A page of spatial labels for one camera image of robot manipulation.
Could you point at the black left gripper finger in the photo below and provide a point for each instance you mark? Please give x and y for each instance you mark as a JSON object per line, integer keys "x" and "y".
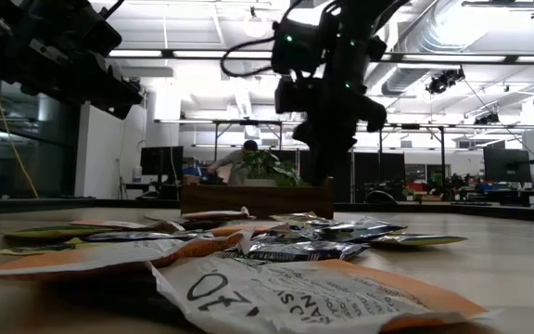
{"x": 121, "y": 107}
{"x": 125, "y": 88}

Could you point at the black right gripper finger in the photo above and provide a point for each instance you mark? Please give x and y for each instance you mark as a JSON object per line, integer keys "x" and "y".
{"x": 334, "y": 158}
{"x": 320, "y": 160}

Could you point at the wooden tea organizer box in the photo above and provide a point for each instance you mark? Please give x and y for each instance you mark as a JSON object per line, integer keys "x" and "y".
{"x": 258, "y": 201}

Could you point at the long ceiling light bar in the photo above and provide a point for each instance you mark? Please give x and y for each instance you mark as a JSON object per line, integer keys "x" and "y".
{"x": 452, "y": 58}
{"x": 132, "y": 53}

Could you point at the potted plant white pot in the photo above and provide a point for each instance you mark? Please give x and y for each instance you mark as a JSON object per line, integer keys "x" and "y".
{"x": 267, "y": 167}

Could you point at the black partition panel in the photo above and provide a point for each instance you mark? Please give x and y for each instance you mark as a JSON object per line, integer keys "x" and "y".
{"x": 390, "y": 171}

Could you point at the black office chair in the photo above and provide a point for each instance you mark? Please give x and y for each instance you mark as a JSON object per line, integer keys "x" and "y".
{"x": 380, "y": 197}

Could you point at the black computer monitor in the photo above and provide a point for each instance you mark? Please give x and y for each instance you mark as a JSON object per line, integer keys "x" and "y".
{"x": 507, "y": 164}
{"x": 161, "y": 160}

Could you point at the white plastic bottle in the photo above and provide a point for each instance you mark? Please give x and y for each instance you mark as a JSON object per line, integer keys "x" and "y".
{"x": 137, "y": 175}

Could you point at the person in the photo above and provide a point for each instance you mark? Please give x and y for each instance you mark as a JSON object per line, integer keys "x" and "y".
{"x": 234, "y": 160}

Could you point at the black ceiling spotlight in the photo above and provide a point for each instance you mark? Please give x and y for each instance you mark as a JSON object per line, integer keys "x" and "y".
{"x": 441, "y": 83}
{"x": 486, "y": 119}

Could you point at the round white pendant lamp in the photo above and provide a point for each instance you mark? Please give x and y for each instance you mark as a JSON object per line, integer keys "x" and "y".
{"x": 254, "y": 25}

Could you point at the cluttered office desk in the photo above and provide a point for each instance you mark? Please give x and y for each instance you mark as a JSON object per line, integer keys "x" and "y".
{"x": 489, "y": 188}

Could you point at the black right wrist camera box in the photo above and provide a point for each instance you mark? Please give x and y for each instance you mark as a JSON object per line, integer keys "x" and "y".
{"x": 297, "y": 51}

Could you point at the black metal rack frame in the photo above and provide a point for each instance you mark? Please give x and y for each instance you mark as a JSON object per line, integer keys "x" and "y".
{"x": 248, "y": 122}
{"x": 442, "y": 158}

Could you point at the black aluminium table frame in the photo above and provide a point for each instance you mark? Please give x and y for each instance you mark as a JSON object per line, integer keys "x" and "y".
{"x": 434, "y": 209}

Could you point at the silver ventilation duct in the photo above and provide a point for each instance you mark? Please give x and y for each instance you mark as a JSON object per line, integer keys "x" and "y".
{"x": 434, "y": 32}

